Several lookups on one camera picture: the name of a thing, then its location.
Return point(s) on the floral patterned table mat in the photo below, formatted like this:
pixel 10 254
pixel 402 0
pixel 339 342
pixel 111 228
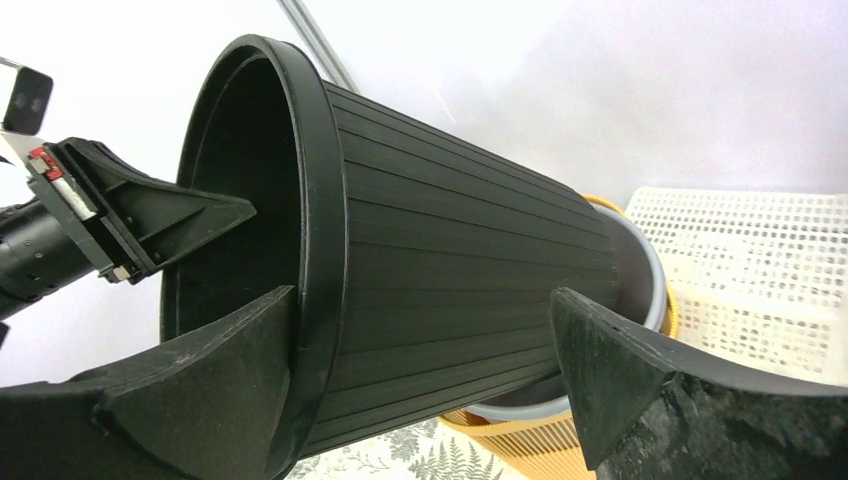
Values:
pixel 426 450

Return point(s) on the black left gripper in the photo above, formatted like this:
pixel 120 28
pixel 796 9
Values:
pixel 127 224

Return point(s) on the grey plastic bucket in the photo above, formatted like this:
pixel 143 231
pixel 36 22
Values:
pixel 642 298

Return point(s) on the black bucket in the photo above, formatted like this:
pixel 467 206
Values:
pixel 423 264

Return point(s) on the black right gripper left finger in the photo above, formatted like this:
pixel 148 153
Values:
pixel 204 405

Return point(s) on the white mesh plastic basket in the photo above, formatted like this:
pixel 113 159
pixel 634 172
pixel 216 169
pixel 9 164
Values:
pixel 760 278

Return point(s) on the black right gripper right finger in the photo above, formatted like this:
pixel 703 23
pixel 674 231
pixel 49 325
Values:
pixel 646 406

